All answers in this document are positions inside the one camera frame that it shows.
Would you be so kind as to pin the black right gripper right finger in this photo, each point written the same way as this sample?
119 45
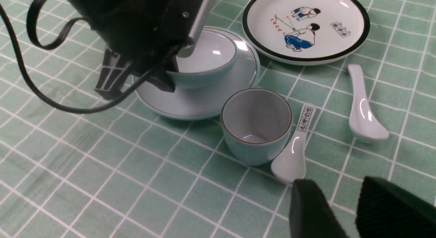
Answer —
386 210

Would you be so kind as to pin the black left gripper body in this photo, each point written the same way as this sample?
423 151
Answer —
135 28

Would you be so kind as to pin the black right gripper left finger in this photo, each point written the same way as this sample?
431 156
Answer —
310 215

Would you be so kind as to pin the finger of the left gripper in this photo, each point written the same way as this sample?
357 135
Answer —
114 72

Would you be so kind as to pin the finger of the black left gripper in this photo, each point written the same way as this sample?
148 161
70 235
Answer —
159 75

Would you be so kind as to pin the pale bowl brown rim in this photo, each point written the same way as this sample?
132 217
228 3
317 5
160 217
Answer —
212 59

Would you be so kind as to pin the plain white ceramic spoon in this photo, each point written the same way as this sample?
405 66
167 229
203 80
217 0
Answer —
363 123

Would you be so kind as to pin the pale cup brown rim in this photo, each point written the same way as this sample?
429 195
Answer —
256 124

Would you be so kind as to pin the pale plain plate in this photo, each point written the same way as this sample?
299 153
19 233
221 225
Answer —
207 101

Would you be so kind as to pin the white spoon with characters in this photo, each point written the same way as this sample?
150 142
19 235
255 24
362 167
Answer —
290 164

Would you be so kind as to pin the illustrated plate black rim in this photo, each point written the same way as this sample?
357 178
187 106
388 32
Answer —
306 32

